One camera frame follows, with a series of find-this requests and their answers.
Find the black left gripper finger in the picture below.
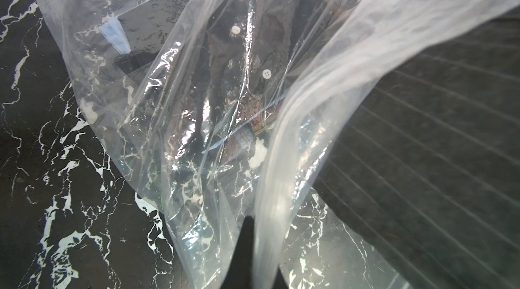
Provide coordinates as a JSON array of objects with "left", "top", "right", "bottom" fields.
[{"left": 220, "top": 215, "right": 289, "bottom": 289}]

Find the clear plastic vacuum bag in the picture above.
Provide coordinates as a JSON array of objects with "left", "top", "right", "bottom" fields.
[{"left": 36, "top": 0, "right": 519, "bottom": 288}]

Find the dark grey pinstripe shirt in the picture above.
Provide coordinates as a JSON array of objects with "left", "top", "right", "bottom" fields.
[{"left": 314, "top": 8, "right": 519, "bottom": 288}]

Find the black buttoned shirt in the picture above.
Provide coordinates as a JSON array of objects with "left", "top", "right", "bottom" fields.
[{"left": 123, "top": 0, "right": 340, "bottom": 160}]

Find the multicolour tartan plaid shirt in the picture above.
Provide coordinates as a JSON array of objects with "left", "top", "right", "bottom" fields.
[{"left": 223, "top": 94, "right": 285, "bottom": 159}]

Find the light blue shirt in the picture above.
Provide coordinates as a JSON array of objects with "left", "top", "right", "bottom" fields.
[{"left": 99, "top": 17, "right": 131, "bottom": 54}]

